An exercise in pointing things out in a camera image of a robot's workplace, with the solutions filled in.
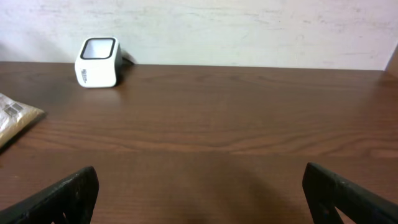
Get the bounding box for white barcode scanner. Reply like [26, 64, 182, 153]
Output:
[74, 37, 134, 88]

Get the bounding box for large beige snack bag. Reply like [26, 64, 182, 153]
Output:
[1, 93, 44, 147]

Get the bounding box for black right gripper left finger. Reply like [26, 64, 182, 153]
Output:
[1, 166, 99, 223]

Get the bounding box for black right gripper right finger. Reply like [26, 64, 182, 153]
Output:
[302, 162, 397, 224]

